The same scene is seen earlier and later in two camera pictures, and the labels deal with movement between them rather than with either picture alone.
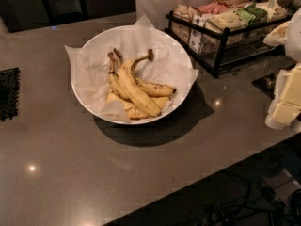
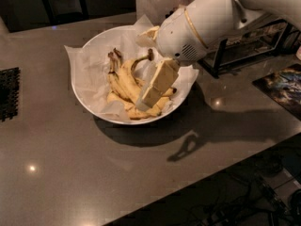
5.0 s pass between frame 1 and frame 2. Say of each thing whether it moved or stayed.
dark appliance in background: stayed
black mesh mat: stayed
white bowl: stayed
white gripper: moved
